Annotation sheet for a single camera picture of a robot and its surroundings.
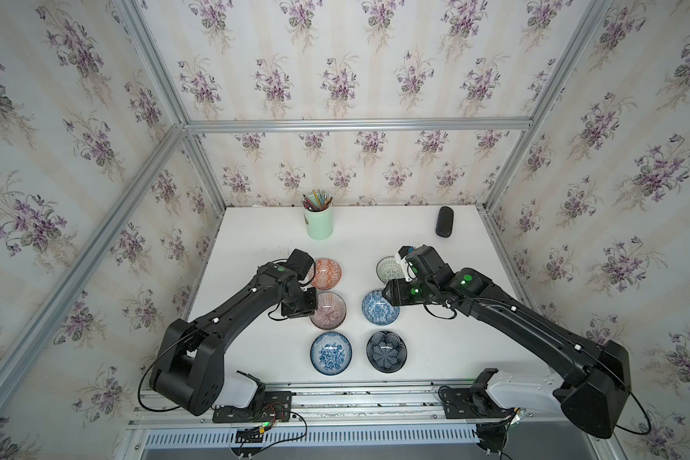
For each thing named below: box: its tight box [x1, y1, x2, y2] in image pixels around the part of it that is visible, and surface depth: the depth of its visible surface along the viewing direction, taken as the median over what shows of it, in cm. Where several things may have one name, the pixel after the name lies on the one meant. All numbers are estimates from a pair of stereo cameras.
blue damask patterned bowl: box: [361, 289, 401, 327], surface depth 90 cm
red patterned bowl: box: [311, 257, 343, 291], surface depth 100 cm
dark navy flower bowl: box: [366, 329, 409, 374], surface depth 82 cm
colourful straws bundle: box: [301, 188, 333, 212], surface depth 106 cm
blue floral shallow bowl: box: [309, 331, 353, 377], surface depth 82 cm
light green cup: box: [302, 204, 334, 241], surface depth 109 cm
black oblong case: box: [435, 206, 455, 238], surface depth 114 cm
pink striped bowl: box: [309, 291, 347, 331], surface depth 89 cm
